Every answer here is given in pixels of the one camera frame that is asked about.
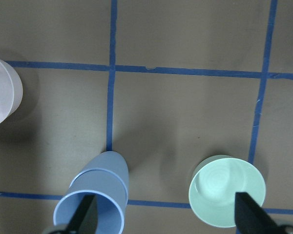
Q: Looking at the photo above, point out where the pink bowl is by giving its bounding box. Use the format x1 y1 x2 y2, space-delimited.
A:
0 59 23 124

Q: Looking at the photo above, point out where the blue cup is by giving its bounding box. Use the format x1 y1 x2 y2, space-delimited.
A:
53 168 129 234
78 151 129 195

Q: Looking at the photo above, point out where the mint green bowl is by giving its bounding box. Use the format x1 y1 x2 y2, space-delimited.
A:
188 155 266 228

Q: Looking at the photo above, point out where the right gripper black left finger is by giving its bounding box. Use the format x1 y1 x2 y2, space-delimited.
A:
64 195 98 234

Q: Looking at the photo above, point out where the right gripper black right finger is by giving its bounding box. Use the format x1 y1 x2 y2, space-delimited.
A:
234 192 280 234

